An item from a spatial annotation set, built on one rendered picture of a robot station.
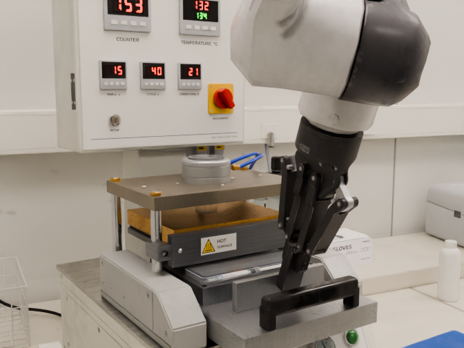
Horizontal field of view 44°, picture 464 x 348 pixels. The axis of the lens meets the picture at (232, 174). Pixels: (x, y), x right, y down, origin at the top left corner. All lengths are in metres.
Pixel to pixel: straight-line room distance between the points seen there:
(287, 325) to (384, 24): 0.38
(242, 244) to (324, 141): 0.27
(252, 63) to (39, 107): 0.95
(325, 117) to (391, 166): 1.25
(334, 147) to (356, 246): 0.91
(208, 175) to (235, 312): 0.23
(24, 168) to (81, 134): 0.48
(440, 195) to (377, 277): 0.47
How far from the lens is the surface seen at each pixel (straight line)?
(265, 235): 0.88
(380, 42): 0.53
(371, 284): 1.49
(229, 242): 0.85
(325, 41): 0.52
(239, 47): 0.53
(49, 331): 1.32
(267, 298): 0.70
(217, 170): 0.89
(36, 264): 1.48
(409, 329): 1.32
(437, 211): 1.89
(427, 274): 1.61
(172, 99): 1.03
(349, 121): 0.64
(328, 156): 0.66
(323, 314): 0.77
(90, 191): 1.46
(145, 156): 1.05
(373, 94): 0.55
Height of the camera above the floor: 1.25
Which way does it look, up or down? 8 degrees down
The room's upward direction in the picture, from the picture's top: straight up
